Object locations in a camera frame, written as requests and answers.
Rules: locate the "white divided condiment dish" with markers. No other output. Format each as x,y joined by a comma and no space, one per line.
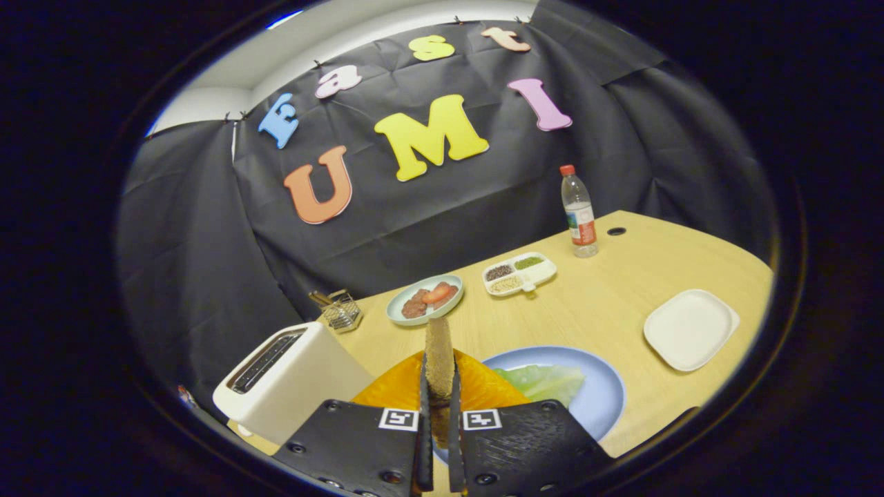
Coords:
542,275

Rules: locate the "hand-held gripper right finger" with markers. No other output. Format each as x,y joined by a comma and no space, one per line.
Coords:
532,449

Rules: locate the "red tomato slice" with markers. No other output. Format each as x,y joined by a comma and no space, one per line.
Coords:
436,293

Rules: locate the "brown bread slice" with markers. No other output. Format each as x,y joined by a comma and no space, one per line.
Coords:
439,359

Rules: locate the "green lettuce leaf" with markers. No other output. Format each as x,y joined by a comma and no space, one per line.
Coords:
545,383

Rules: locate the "brown meat slices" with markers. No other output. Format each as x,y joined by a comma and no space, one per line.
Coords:
413,307

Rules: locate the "wooden chopsticks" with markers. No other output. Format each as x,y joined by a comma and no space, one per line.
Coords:
320,297

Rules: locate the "blue round plate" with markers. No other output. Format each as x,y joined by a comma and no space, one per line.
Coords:
602,393

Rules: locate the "white square plate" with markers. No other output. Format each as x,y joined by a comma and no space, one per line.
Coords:
690,330

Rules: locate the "black backdrop cloth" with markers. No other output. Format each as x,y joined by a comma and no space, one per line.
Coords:
449,207

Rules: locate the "pale green round plate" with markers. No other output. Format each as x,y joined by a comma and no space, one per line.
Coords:
397,314

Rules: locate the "clear red-capped water bottle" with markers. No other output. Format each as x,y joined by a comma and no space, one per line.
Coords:
580,217

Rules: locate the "white toaster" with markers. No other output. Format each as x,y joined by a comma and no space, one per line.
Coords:
311,386

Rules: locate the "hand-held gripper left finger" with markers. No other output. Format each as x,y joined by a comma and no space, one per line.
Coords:
352,449

